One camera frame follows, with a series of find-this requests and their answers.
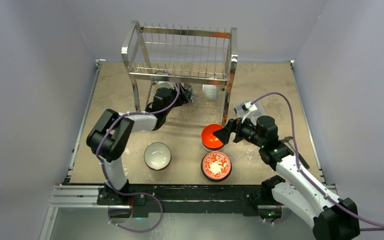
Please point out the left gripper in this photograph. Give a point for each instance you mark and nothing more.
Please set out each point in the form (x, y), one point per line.
(183, 98)

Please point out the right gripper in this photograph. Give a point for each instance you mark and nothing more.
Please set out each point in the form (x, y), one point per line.
(235, 129)

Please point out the grey leaf pattern bowl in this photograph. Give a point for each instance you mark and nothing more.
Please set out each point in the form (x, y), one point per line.
(189, 93)

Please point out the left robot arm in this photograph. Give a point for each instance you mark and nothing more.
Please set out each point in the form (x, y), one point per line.
(110, 135)

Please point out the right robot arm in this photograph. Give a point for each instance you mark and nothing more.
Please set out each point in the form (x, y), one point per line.
(329, 216)

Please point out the steel two-tier dish rack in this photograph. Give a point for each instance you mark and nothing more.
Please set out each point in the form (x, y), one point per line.
(183, 54)

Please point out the red floral pattern bowl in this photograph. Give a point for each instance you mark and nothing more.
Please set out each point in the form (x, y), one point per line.
(216, 166)

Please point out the clear plastic screw box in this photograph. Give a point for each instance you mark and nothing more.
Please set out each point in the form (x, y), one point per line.
(259, 112)

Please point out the white red-rimmed bowl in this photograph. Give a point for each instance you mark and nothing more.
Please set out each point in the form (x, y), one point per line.
(157, 156)

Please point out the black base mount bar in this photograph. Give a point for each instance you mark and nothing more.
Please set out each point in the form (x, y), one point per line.
(142, 199)

